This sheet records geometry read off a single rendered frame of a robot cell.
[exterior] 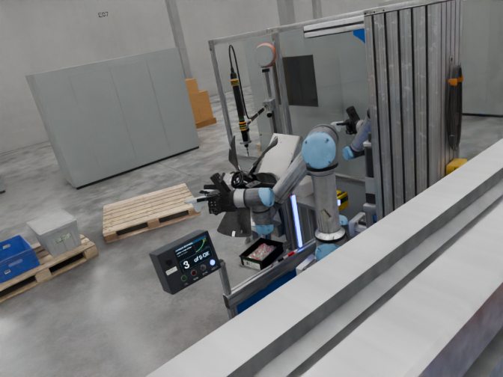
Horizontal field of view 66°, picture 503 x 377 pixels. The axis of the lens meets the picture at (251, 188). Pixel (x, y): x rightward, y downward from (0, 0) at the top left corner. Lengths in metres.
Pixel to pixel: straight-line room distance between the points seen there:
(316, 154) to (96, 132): 6.45
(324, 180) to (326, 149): 0.13
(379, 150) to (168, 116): 6.65
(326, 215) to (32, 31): 13.20
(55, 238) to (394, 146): 3.94
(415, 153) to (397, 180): 0.13
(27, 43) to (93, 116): 6.89
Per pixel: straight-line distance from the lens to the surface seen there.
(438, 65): 1.46
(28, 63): 14.09
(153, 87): 7.87
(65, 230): 4.81
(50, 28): 14.28
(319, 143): 1.36
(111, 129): 7.64
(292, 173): 1.58
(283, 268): 2.20
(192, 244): 1.77
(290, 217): 2.80
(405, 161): 1.58
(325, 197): 1.45
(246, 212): 2.41
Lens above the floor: 2.04
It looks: 21 degrees down
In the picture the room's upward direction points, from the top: 11 degrees counter-clockwise
